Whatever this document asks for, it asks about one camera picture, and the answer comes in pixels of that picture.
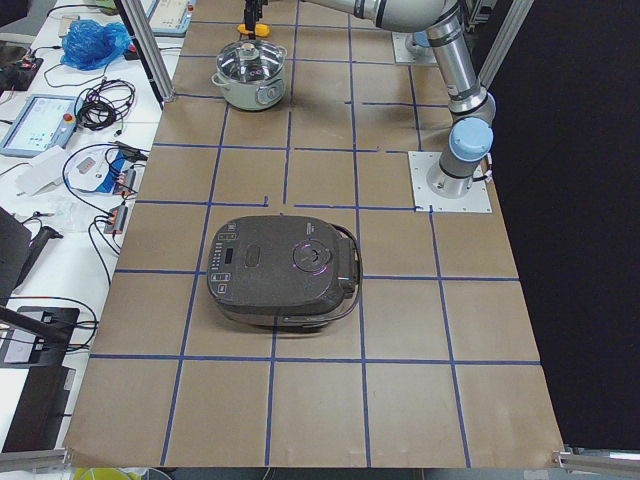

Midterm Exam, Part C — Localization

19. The white round device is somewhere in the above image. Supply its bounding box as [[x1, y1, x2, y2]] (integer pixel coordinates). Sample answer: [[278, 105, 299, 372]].
[[63, 146, 117, 194]]

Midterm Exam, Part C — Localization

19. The black box on desk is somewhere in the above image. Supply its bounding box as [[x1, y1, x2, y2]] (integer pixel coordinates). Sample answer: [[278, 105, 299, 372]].
[[1, 58, 44, 92]]

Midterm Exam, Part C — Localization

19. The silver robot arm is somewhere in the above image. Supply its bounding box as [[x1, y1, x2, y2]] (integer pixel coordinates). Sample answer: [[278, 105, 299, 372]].
[[312, 1, 443, 55], [318, 0, 496, 199]]

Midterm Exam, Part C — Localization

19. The far teach pendant tablet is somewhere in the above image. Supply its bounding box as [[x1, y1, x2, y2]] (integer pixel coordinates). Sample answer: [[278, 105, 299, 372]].
[[146, 0, 197, 38]]

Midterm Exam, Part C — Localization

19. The teach pendant tablet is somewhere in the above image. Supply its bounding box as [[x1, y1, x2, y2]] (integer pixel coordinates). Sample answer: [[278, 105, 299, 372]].
[[1, 95, 77, 158], [146, 0, 197, 38]]

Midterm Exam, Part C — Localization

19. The pale green steel pot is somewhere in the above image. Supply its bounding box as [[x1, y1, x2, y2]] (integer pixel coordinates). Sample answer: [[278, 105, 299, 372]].
[[211, 66, 286, 111]]

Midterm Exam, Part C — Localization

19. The brown paper table cover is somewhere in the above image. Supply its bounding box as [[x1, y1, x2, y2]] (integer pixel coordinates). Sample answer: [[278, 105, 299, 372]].
[[65, 1, 562, 468]]

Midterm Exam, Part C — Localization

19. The yellow toy corn cob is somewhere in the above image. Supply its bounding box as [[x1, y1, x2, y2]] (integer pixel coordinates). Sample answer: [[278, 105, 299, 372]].
[[237, 23, 271, 38]]

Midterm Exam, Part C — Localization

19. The blue plastic bag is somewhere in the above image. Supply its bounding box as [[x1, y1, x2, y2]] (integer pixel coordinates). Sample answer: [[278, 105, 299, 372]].
[[61, 19, 131, 71]]

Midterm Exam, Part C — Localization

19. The dark grey rice cooker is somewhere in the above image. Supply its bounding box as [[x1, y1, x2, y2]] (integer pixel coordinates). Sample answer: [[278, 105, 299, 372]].
[[206, 215, 363, 329]]

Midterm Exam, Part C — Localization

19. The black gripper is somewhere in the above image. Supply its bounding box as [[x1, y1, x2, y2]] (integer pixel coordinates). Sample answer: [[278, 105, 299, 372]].
[[244, 0, 265, 35]]

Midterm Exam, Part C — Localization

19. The coiled black cable bundle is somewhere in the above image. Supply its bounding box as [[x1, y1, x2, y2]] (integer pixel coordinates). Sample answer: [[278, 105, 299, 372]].
[[74, 79, 137, 132]]

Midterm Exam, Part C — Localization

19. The aluminium rail bottom left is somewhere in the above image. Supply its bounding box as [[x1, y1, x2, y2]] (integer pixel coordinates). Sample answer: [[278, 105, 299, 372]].
[[1, 448, 68, 473]]

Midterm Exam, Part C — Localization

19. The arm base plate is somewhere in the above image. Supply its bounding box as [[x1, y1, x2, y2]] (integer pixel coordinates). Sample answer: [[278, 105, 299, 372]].
[[408, 151, 492, 214], [392, 31, 437, 67]]

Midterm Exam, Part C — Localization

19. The aluminium rail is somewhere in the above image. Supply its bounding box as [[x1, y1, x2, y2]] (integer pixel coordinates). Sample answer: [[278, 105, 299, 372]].
[[1, 448, 68, 473], [553, 449, 639, 479]]

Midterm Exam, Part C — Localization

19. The glass pot lid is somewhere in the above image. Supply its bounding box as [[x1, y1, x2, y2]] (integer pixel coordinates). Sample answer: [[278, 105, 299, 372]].
[[216, 40, 287, 84]]

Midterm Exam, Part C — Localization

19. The aluminium frame post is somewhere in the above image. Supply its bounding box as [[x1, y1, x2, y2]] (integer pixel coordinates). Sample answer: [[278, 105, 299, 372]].
[[115, 0, 175, 108]]

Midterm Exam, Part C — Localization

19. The folded white paper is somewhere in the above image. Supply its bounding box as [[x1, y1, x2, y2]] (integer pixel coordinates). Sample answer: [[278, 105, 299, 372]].
[[16, 145, 68, 196]]

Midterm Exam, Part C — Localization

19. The near teach pendant tablet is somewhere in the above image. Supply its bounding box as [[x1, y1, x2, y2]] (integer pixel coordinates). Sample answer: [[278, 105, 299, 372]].
[[1, 95, 77, 158]]

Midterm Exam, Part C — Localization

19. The small grey adapter box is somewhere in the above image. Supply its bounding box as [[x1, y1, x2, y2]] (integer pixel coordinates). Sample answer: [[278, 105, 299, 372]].
[[112, 168, 137, 197]]

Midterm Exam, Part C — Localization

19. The black monitor corner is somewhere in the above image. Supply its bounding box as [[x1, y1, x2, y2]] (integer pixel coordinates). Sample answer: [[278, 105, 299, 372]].
[[0, 209, 31, 306]]

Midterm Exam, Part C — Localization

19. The black stand base plate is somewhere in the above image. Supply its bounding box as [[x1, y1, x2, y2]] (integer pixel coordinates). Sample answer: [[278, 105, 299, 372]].
[[1, 306, 80, 369]]

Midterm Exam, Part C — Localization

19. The aluminium rail bottom right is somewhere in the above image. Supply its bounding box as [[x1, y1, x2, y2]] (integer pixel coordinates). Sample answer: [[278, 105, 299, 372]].
[[553, 449, 639, 479]]

